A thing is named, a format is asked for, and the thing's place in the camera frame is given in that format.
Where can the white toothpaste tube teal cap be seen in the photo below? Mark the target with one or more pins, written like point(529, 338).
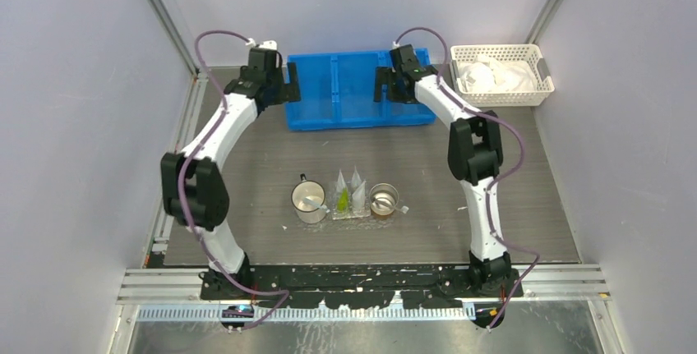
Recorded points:
point(340, 185)

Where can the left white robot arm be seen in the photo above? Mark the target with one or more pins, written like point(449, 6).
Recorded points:
point(193, 190)

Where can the blue three-compartment bin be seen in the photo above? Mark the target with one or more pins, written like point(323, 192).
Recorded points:
point(337, 92)

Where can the aluminium frame extrusion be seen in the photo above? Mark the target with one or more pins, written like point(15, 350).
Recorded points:
point(174, 295)

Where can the white-inside mug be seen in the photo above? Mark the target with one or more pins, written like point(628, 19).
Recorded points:
point(314, 190)

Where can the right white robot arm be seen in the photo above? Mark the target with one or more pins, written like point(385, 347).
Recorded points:
point(474, 155)

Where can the white plastic basket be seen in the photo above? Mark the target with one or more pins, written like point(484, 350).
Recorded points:
point(529, 53)

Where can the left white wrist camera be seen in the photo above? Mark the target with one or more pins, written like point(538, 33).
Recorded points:
point(267, 45)

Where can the steel cup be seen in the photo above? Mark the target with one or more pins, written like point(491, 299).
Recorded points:
point(382, 190)

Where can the white toothpaste tube orange cap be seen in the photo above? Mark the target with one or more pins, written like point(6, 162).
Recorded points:
point(358, 199)

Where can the white cloth in basket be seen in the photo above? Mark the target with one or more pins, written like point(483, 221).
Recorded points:
point(489, 75)

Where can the green toothpaste tube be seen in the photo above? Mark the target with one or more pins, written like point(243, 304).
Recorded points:
point(343, 200)

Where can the white toothpaste tube red cap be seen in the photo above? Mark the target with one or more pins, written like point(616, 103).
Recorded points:
point(356, 179)

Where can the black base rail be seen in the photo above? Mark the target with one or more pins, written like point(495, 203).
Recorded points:
point(359, 286)

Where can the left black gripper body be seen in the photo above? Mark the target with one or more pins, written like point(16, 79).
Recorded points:
point(276, 83)

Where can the clear acrylic toothbrush holder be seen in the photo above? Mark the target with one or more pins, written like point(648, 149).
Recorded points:
point(332, 199)

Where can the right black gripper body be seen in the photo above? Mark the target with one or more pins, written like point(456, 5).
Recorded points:
point(403, 97)

